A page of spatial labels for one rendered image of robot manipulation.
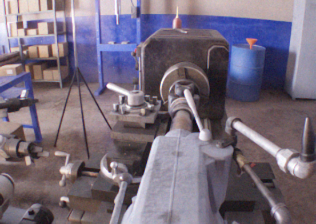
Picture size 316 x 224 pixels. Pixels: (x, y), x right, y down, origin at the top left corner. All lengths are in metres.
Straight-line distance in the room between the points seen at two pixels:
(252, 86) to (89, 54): 3.11
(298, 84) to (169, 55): 3.58
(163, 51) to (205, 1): 3.34
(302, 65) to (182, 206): 4.36
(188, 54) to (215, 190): 0.94
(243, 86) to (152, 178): 3.81
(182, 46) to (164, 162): 0.94
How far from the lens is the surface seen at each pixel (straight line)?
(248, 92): 4.34
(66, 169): 1.10
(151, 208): 0.50
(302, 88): 4.86
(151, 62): 1.49
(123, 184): 0.67
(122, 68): 5.06
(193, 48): 1.46
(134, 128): 0.98
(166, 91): 1.31
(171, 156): 0.64
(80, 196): 0.98
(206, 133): 0.71
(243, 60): 4.20
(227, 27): 4.80
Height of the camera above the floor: 1.51
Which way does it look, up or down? 22 degrees down
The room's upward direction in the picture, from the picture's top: straight up
